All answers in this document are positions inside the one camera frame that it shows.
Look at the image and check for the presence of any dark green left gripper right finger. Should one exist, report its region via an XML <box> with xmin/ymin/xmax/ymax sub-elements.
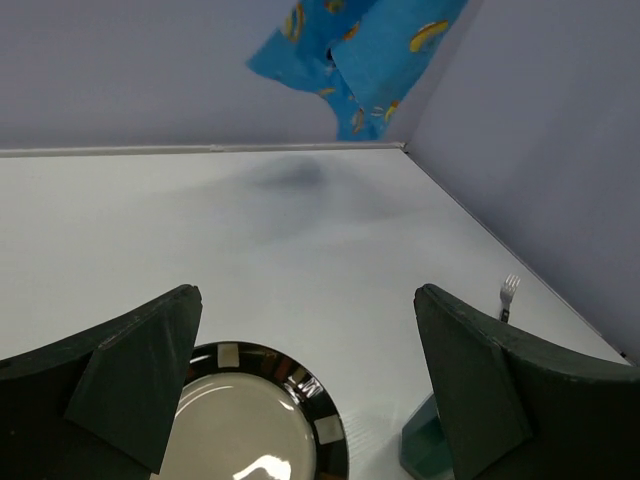
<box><xmin>414</xmin><ymin>284</ymin><xmax>639</xmax><ymax>479</ymax></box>

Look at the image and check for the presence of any teal mug cream inside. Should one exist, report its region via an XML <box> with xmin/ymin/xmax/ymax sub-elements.
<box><xmin>399</xmin><ymin>394</ymin><xmax>455</xmax><ymax>480</ymax></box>

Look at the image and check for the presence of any black rimmed cream plate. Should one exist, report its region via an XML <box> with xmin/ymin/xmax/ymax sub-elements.
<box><xmin>156</xmin><ymin>341</ymin><xmax>350</xmax><ymax>480</ymax></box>

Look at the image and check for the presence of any silver fork black handle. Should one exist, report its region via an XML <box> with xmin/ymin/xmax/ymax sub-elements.
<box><xmin>499</xmin><ymin>274</ymin><xmax>521</xmax><ymax>323</ymax></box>

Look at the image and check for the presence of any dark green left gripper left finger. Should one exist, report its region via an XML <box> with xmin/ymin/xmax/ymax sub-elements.
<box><xmin>1</xmin><ymin>285</ymin><xmax>202</xmax><ymax>479</ymax></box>

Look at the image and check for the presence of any blue space print cloth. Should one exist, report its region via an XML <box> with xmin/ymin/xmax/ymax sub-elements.
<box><xmin>247</xmin><ymin>0</ymin><xmax>467</xmax><ymax>142</ymax></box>

